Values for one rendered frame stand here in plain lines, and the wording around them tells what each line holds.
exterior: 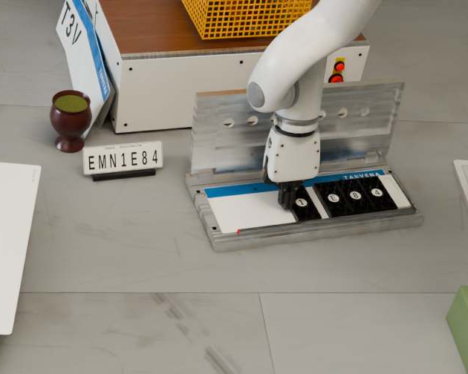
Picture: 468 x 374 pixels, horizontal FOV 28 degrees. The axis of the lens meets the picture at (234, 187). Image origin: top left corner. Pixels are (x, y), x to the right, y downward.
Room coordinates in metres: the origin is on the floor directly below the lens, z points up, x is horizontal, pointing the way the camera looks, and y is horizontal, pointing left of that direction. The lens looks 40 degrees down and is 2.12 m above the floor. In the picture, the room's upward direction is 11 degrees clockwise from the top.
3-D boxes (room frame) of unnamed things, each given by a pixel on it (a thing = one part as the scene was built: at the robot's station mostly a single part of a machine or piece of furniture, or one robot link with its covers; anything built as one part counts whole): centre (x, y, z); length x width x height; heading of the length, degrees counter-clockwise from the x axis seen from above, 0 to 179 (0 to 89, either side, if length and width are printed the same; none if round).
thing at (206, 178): (1.43, -0.14, 0.92); 0.44 x 0.21 x 0.04; 116
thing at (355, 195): (1.45, -0.24, 0.93); 0.10 x 0.05 x 0.01; 25
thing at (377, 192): (1.47, -0.29, 0.93); 0.10 x 0.05 x 0.01; 25
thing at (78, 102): (1.48, 0.35, 0.96); 0.09 x 0.09 x 0.11
